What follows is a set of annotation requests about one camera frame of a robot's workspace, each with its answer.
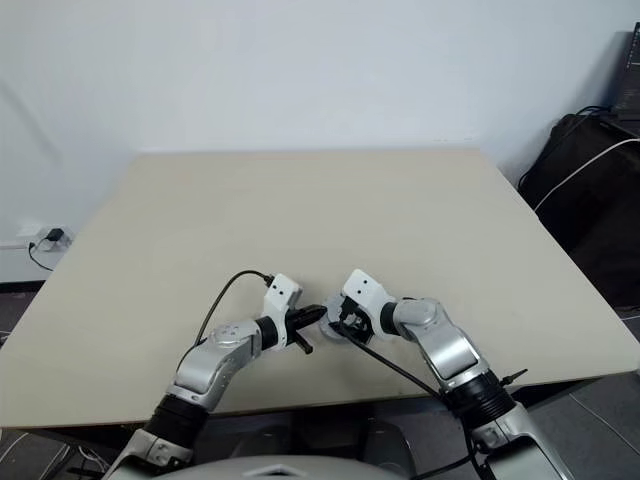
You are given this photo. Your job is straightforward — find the grey robot torso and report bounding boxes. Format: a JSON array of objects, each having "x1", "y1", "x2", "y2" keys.
[{"x1": 174, "y1": 449, "x2": 397, "y2": 480}]

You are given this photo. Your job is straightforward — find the dark rounded shape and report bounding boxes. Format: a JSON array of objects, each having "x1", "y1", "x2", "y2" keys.
[{"x1": 363, "y1": 419, "x2": 417, "y2": 480}]

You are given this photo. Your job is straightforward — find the thin dark cables behind bag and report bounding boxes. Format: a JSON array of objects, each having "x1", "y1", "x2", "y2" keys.
[{"x1": 574, "y1": 104, "x2": 617, "y2": 120}]

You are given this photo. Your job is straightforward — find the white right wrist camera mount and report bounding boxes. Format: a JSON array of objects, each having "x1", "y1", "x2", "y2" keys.
[{"x1": 341, "y1": 268, "x2": 402, "y2": 347}]

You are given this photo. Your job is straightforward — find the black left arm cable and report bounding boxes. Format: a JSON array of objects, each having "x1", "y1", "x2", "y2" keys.
[{"x1": 178, "y1": 269, "x2": 274, "y2": 372}]

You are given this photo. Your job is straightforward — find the tangled floor cables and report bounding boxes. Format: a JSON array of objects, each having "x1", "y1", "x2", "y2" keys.
[{"x1": 68, "y1": 443, "x2": 110, "y2": 477}]

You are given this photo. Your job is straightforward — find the white cable on bag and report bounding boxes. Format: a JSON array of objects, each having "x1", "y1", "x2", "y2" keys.
[{"x1": 533, "y1": 137, "x2": 640, "y2": 212}]

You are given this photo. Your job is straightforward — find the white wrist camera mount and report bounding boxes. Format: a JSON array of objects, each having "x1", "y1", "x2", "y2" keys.
[
  {"x1": 262, "y1": 273, "x2": 306, "y2": 349},
  {"x1": 341, "y1": 268, "x2": 402, "y2": 347}
]

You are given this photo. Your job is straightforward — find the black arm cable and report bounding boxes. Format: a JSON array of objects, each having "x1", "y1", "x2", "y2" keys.
[
  {"x1": 178, "y1": 269, "x2": 274, "y2": 372},
  {"x1": 332, "y1": 323, "x2": 482, "y2": 480}
]

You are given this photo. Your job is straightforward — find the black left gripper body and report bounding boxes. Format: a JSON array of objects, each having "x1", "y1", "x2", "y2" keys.
[{"x1": 285, "y1": 310, "x2": 316, "y2": 357}]

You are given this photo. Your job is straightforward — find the large black bag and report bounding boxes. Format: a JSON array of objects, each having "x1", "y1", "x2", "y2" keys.
[{"x1": 518, "y1": 112, "x2": 640, "y2": 307}]

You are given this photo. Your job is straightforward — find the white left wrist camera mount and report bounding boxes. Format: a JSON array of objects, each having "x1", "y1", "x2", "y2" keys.
[{"x1": 262, "y1": 273, "x2": 306, "y2": 349}]

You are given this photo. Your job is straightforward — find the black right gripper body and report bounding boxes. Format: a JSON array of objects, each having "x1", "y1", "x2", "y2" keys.
[{"x1": 335, "y1": 298, "x2": 374, "y2": 346}]

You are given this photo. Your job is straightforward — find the copper wound motor stator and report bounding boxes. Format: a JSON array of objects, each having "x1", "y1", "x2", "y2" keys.
[{"x1": 318, "y1": 294, "x2": 354, "y2": 347}]

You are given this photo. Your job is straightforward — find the black floor cable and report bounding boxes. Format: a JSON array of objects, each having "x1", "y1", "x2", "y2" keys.
[{"x1": 28, "y1": 240, "x2": 54, "y2": 272}]

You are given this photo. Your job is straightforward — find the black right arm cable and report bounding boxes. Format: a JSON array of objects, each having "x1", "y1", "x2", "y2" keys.
[{"x1": 332, "y1": 323, "x2": 482, "y2": 480}]

